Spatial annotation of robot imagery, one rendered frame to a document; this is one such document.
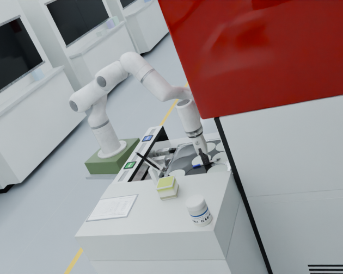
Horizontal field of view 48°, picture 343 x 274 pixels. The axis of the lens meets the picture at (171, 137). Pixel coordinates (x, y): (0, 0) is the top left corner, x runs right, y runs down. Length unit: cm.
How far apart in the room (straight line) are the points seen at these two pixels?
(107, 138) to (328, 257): 132
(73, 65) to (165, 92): 471
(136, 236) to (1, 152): 340
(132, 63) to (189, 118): 36
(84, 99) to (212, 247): 113
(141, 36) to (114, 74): 632
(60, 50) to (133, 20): 230
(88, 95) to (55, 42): 420
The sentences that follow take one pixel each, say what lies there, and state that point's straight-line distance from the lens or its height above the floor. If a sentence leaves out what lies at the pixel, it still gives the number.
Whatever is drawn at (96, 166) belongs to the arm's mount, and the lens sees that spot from 236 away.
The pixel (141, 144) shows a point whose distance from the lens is 217.
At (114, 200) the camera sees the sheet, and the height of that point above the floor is 97.
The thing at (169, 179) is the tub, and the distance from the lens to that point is 161.
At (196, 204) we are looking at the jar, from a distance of 136.
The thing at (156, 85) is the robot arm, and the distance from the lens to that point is 174.
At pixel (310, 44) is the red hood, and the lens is 135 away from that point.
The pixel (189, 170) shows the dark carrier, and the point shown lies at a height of 90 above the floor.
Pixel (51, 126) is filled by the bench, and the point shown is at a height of 33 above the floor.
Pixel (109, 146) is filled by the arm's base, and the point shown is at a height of 96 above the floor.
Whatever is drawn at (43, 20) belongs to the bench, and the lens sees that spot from 630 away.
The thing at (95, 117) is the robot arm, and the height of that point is 115.
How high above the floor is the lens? 186
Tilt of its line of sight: 25 degrees down
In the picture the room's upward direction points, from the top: 23 degrees counter-clockwise
